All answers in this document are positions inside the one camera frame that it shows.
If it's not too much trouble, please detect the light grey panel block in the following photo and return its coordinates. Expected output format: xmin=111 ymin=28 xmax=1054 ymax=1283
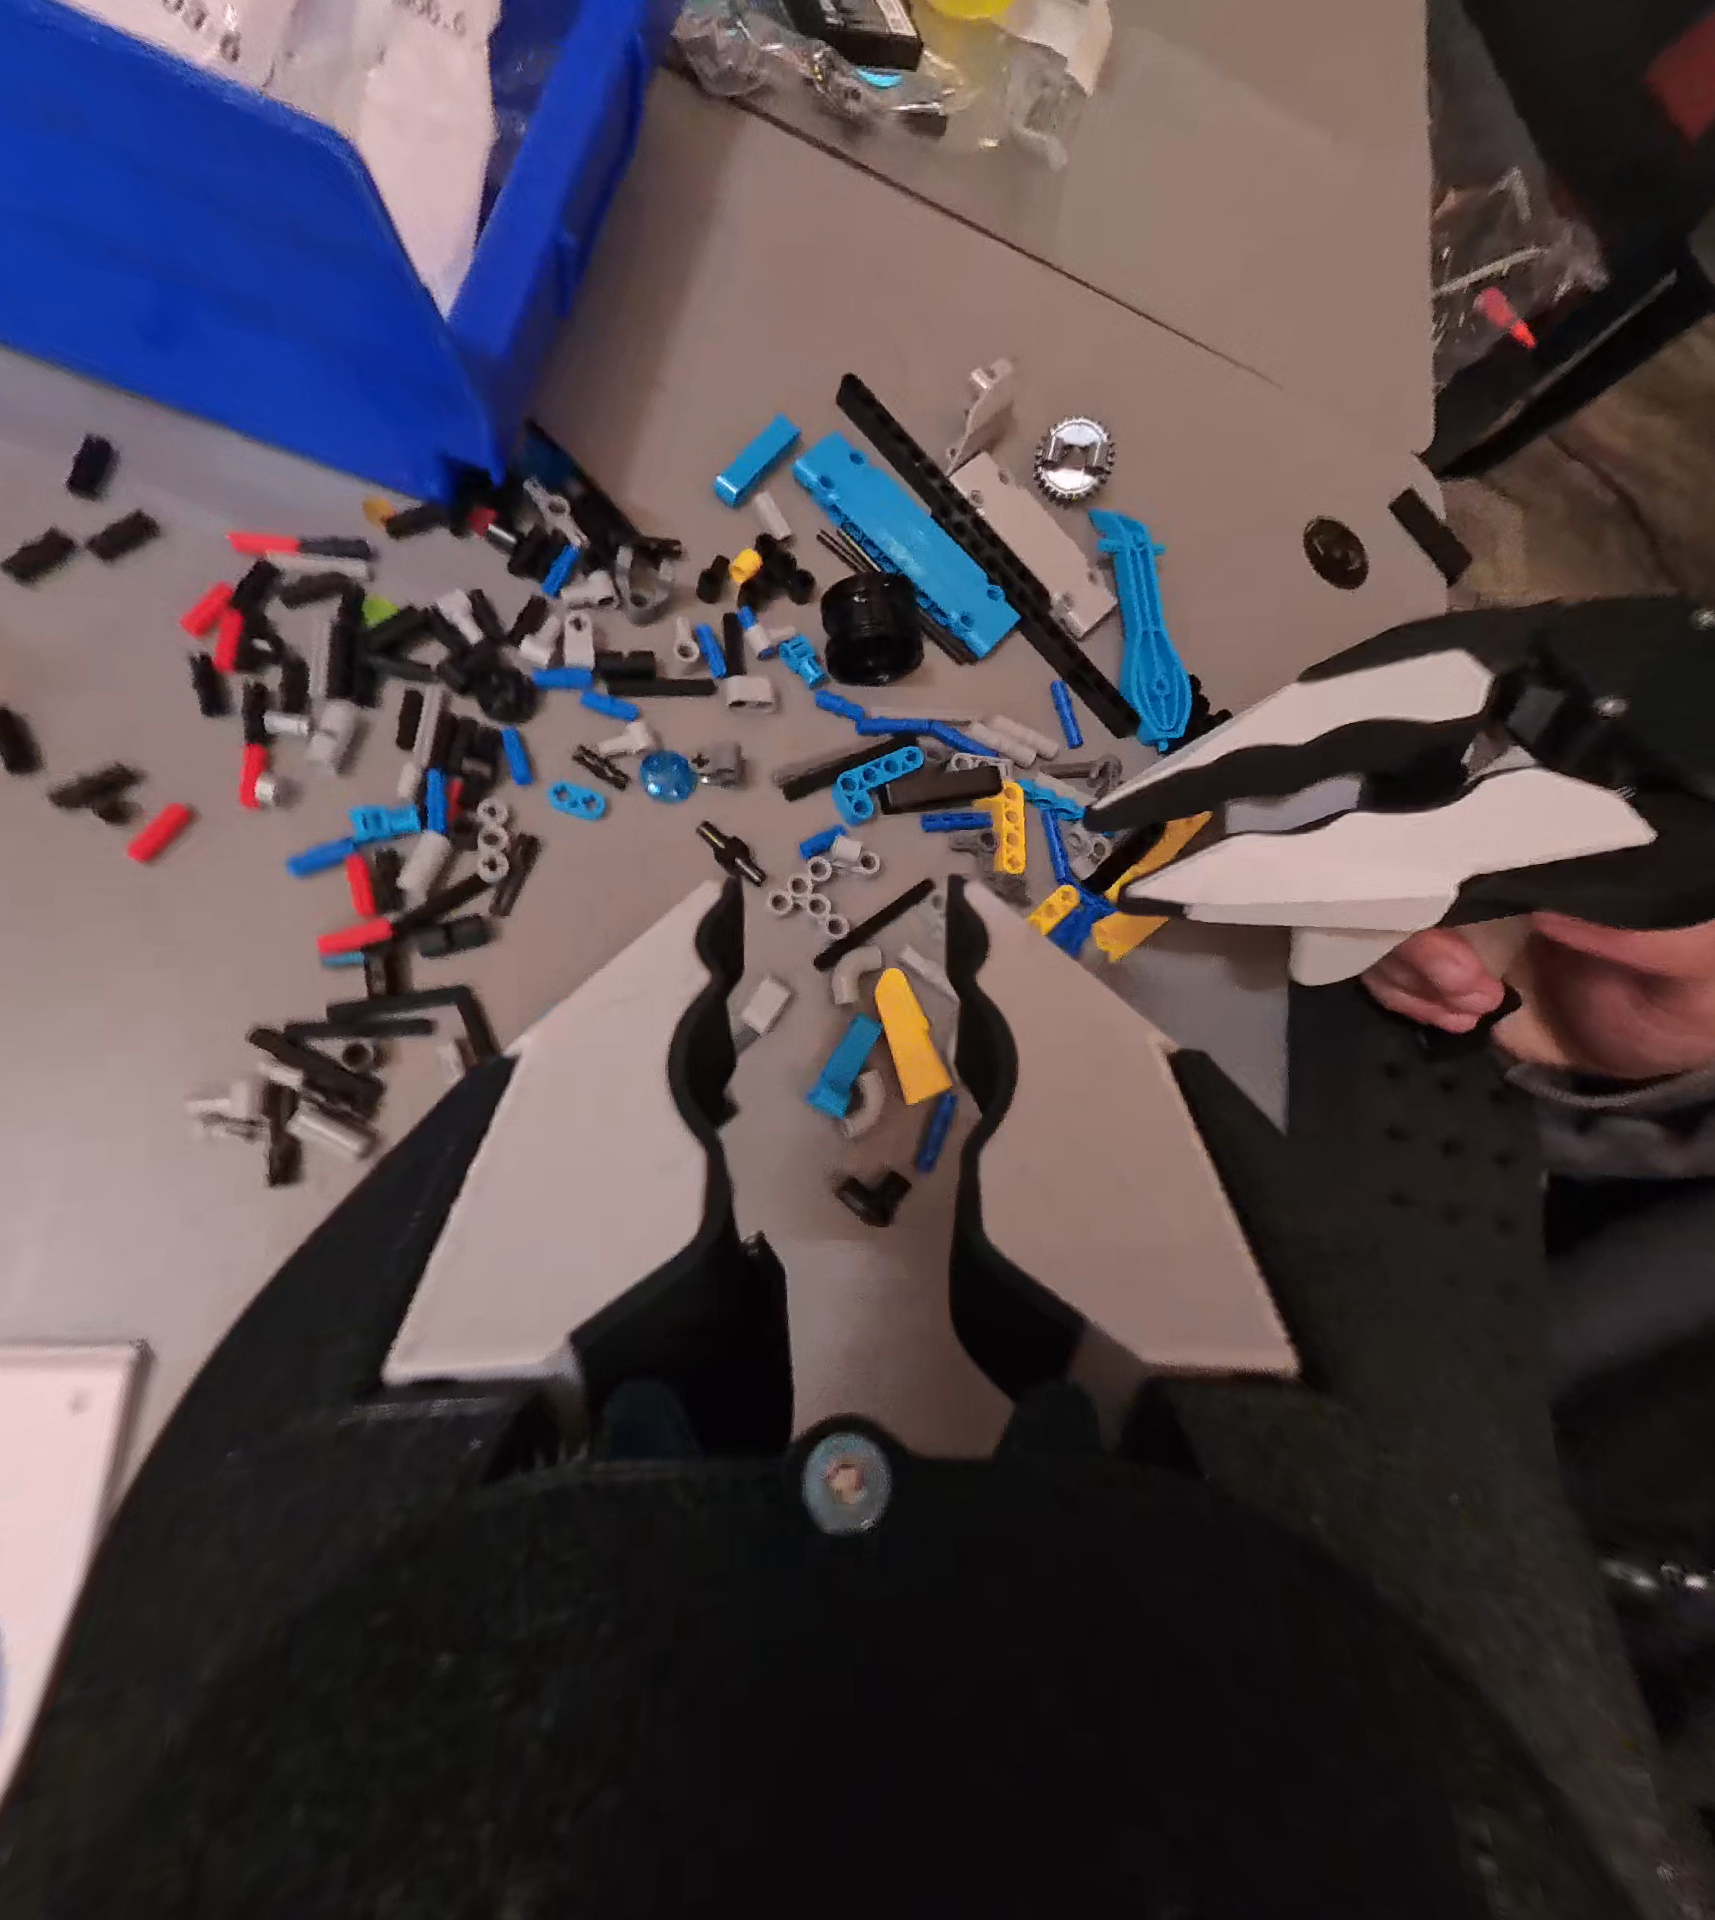
xmin=948 ymin=451 xmax=1118 ymax=639

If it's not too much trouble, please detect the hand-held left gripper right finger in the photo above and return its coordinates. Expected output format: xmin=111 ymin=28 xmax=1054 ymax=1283
xmin=942 ymin=874 xmax=1302 ymax=1443

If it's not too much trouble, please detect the black wheel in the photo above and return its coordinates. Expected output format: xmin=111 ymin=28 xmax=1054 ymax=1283
xmin=820 ymin=570 xmax=930 ymax=690

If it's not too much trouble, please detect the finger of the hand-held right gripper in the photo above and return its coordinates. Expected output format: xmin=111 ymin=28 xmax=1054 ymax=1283
xmin=1086 ymin=649 xmax=1500 ymax=839
xmin=1116 ymin=762 xmax=1658 ymax=928

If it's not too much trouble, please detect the black perforated pad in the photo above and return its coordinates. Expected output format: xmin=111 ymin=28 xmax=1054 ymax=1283
xmin=1284 ymin=974 xmax=1568 ymax=1503

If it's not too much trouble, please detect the black tape strip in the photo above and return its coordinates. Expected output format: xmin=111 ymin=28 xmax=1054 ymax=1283
xmin=1390 ymin=487 xmax=1478 ymax=590

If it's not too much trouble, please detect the small clear parts bag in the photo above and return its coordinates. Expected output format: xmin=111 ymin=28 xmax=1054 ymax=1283
xmin=670 ymin=0 xmax=1118 ymax=170

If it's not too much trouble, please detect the black holed beam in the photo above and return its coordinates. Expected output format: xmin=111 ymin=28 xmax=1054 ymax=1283
xmin=834 ymin=374 xmax=1148 ymax=740

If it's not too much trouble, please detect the pile of small building parts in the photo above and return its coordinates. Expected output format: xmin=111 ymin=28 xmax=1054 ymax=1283
xmin=0 ymin=360 xmax=1220 ymax=1232

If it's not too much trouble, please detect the person's right hand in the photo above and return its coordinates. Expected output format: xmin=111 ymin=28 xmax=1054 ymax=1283
xmin=1360 ymin=900 xmax=1715 ymax=1087

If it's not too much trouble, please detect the clear plastic bag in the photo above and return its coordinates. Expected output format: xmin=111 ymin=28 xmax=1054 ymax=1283
xmin=79 ymin=0 xmax=502 ymax=320

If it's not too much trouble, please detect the light blue blade piece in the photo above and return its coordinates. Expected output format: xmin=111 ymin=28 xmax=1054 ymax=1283
xmin=1090 ymin=507 xmax=1208 ymax=757

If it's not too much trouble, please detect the instruction booklet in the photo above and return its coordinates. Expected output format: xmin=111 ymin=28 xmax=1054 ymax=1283
xmin=0 ymin=1338 xmax=153 ymax=1920

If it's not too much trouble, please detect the light blue panel block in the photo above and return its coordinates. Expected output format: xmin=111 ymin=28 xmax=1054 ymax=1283
xmin=794 ymin=432 xmax=1024 ymax=666

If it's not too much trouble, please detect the blue bin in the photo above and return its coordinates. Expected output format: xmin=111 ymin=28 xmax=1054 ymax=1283
xmin=0 ymin=0 xmax=668 ymax=509

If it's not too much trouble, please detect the clear bag of parts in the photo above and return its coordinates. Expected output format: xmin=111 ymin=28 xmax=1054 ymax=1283
xmin=1428 ymin=150 xmax=1612 ymax=396

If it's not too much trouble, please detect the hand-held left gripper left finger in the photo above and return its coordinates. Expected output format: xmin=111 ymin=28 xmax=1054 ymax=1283
xmin=382 ymin=876 xmax=752 ymax=1420

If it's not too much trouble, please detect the person's right forearm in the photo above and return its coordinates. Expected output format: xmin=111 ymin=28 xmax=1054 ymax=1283
xmin=1510 ymin=876 xmax=1715 ymax=1190

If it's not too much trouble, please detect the long light blue beam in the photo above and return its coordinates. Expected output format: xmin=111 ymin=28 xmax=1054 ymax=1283
xmin=714 ymin=417 xmax=804 ymax=511

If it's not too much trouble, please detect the silver gear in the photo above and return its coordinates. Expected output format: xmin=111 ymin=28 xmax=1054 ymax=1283
xmin=1032 ymin=417 xmax=1118 ymax=505

